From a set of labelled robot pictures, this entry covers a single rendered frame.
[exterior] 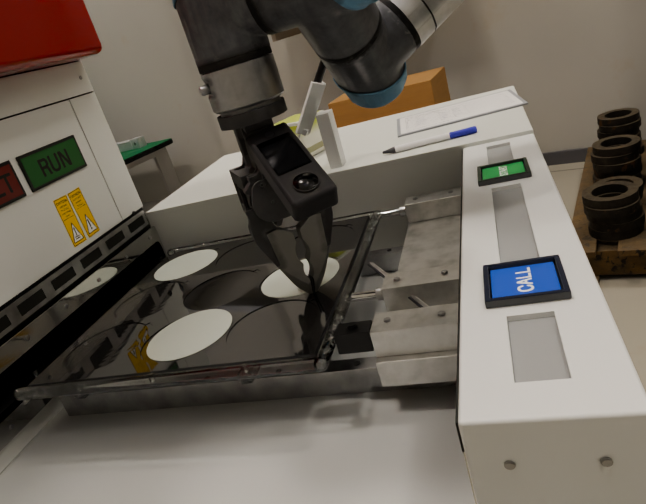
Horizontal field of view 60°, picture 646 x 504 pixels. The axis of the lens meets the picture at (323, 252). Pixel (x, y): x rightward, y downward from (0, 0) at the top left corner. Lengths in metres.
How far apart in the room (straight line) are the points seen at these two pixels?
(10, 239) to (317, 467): 0.47
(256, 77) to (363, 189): 0.34
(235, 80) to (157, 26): 4.35
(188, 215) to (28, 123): 0.27
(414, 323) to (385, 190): 0.37
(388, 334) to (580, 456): 0.23
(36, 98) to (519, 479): 0.75
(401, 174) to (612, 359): 0.54
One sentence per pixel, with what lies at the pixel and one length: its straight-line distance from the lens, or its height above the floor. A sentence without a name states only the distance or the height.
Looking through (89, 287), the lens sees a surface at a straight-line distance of 0.85.
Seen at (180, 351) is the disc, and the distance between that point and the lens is 0.62.
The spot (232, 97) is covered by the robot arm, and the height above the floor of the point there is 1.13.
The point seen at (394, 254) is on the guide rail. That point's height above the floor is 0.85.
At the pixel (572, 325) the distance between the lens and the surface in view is 0.38.
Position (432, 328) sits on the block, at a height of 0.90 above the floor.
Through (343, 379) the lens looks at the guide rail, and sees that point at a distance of 0.58.
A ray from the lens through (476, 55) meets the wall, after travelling 3.68.
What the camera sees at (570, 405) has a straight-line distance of 0.32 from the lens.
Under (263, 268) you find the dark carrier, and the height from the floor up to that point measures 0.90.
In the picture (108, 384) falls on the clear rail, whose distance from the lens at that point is 0.62.
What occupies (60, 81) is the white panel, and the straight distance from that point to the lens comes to 0.92.
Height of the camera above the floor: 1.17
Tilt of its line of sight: 22 degrees down
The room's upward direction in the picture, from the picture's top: 17 degrees counter-clockwise
